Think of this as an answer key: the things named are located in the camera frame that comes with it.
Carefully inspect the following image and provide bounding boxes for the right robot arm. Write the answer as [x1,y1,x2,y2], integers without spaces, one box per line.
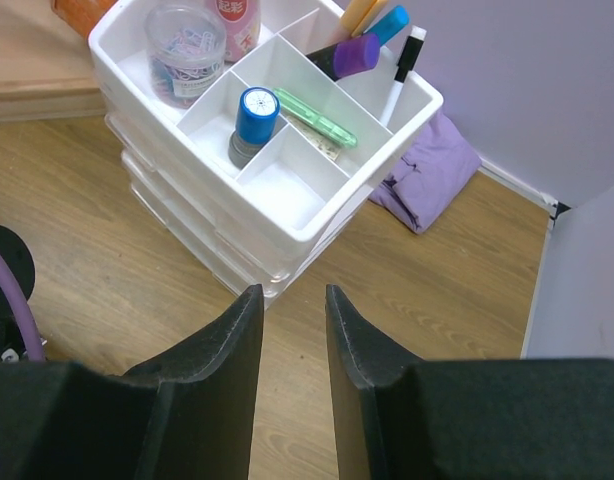
[0,226,614,479]

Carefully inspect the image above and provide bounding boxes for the white drawer organizer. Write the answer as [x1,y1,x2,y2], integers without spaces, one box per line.
[89,1,443,303]

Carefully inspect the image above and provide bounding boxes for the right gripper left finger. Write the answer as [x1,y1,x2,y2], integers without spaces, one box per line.
[0,285,264,479]

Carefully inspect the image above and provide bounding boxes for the orange pink highlighter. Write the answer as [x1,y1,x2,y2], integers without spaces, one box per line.
[333,0,388,41]

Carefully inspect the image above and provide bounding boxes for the pink capped tube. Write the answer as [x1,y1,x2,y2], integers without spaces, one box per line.
[204,0,261,63]

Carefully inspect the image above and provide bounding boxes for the black purple highlighter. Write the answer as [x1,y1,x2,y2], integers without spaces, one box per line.
[307,33,381,82]

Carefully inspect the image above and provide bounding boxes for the wooden clothes rack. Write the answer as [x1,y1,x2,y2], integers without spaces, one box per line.
[0,1,106,122]

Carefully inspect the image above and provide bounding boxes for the blue grey stamp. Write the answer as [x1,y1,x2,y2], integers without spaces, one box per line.
[228,87,281,169]

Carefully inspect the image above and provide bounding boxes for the green highlighter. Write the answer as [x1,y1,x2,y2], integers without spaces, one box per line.
[273,88,358,149]

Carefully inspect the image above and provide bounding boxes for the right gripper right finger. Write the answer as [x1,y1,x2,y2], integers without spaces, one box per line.
[325,285,614,479]

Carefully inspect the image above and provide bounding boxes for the paper clip jar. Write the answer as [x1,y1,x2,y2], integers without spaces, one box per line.
[144,1,226,109]

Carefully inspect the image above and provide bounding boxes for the black tip white pen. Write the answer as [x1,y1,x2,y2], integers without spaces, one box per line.
[379,26,427,127]

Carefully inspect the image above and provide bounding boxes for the white eraser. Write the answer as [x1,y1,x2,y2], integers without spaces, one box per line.
[287,115,342,162]

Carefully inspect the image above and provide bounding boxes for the black blue highlighter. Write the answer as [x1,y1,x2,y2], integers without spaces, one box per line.
[365,5,410,46]

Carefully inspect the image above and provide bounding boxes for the orange bleached shorts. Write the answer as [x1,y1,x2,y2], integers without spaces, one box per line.
[50,0,116,39]

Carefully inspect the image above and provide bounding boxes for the purple cloth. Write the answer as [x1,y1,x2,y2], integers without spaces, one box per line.
[370,111,482,234]

